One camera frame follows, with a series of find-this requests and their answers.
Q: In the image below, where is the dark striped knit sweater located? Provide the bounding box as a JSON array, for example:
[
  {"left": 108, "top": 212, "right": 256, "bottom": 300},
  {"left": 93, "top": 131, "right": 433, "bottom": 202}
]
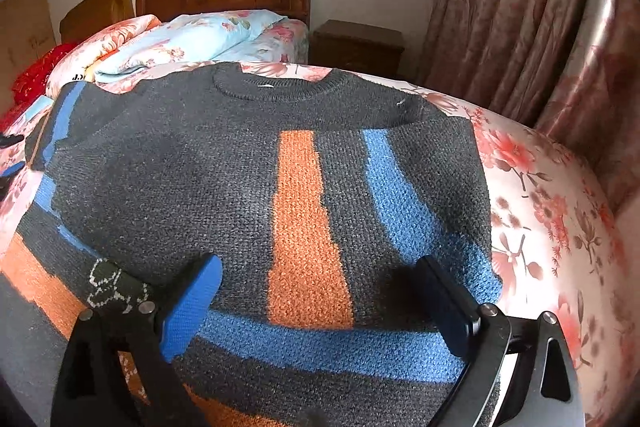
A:
[{"left": 1, "top": 63, "right": 501, "bottom": 426}]

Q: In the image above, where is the red blanket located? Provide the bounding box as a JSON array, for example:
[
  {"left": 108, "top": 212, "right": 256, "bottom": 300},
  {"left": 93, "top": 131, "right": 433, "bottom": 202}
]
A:
[{"left": 1, "top": 41, "right": 79, "bottom": 133}]

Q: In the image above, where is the pink floral pillow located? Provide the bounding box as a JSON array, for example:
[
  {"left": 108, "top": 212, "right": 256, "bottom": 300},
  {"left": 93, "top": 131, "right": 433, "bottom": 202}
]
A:
[{"left": 44, "top": 15, "right": 160, "bottom": 98}]

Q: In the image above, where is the cardboard box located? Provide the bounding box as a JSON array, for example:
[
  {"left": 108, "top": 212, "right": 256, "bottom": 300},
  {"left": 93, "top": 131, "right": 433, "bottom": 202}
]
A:
[{"left": 0, "top": 0, "right": 55, "bottom": 114}]

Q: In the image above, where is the pink floral quilt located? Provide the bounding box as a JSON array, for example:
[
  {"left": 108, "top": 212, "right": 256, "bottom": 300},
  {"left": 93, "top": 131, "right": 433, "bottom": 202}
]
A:
[{"left": 1, "top": 63, "right": 639, "bottom": 426}]

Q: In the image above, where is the small wooden headboard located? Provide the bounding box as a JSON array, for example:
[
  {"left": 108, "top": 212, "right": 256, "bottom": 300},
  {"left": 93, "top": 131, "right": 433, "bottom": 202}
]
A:
[{"left": 58, "top": 0, "right": 134, "bottom": 43}]

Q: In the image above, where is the light blue floral pillow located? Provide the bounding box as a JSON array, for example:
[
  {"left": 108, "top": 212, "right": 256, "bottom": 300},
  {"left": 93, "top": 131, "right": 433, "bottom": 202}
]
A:
[{"left": 93, "top": 10, "right": 285, "bottom": 81}]

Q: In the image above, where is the dark wooden nightstand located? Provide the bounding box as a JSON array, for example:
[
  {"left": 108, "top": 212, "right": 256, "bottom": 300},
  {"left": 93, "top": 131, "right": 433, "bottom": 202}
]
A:
[{"left": 308, "top": 20, "right": 405, "bottom": 77}]

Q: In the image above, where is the floral pink curtain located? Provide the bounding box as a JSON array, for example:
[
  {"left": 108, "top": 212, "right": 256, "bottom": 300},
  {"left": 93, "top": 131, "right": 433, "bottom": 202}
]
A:
[{"left": 418, "top": 0, "right": 639, "bottom": 213}]

